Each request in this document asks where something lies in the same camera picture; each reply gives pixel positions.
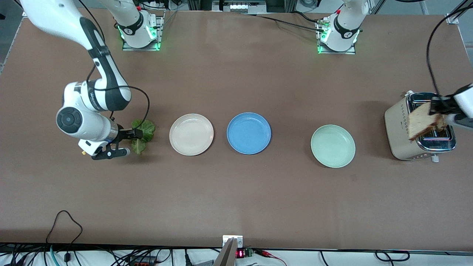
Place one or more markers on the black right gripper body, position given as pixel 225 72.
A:
pixel 123 133

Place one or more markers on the green lettuce leaf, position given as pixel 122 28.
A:
pixel 149 127

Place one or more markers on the toasted bread slice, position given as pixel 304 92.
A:
pixel 421 122

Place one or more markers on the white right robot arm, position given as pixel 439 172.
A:
pixel 107 85

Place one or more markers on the beige round plate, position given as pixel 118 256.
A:
pixel 191 135

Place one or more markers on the blue round plate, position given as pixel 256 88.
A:
pixel 248 133

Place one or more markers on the light green round plate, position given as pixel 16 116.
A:
pixel 333 146

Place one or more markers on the beige chrome toaster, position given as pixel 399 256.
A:
pixel 397 129

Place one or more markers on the red digit display board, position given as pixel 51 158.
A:
pixel 241 253

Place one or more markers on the silver control box with lights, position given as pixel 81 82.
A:
pixel 240 6

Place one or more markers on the aluminium frame post foot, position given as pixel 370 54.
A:
pixel 452 19

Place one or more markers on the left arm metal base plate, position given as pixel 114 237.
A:
pixel 351 52

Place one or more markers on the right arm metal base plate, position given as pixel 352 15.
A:
pixel 161 29

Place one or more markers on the aluminium camera mount post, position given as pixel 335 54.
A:
pixel 231 255

